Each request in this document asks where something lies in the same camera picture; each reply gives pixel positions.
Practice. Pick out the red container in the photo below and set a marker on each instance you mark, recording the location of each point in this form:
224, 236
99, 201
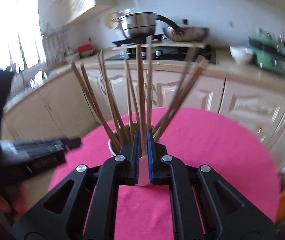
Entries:
85, 47

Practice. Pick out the pink cylindrical cup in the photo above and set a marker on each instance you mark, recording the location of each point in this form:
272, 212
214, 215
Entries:
134, 169

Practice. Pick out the person left hand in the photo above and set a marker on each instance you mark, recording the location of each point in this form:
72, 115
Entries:
15, 200

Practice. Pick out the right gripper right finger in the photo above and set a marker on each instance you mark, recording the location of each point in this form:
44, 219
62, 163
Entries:
203, 204

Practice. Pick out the green electric grill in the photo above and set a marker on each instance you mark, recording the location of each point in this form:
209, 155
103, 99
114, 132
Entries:
269, 52

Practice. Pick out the black gas cooktop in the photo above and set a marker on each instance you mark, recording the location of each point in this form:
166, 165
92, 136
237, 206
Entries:
166, 53

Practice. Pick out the pink tablecloth round table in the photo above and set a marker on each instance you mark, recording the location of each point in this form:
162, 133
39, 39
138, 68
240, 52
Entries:
201, 138

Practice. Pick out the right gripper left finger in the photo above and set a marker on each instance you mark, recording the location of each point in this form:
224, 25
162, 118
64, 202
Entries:
82, 206

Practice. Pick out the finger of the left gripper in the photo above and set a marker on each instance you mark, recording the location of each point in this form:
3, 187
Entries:
65, 141

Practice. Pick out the steel stock pot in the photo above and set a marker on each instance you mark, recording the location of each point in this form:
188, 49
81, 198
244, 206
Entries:
139, 24

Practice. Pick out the white bowl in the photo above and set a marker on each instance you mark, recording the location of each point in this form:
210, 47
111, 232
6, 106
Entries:
241, 55

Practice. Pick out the hanging utensil rack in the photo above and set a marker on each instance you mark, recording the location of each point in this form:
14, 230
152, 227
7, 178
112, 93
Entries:
55, 44

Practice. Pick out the dark wooden chopstick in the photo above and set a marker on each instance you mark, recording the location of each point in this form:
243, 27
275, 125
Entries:
89, 94

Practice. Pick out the steel wok with lid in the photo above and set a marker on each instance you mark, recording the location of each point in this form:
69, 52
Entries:
184, 33

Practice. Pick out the round yellow trivet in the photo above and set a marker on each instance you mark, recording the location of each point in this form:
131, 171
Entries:
111, 20

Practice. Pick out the window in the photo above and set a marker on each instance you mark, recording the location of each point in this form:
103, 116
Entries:
20, 35

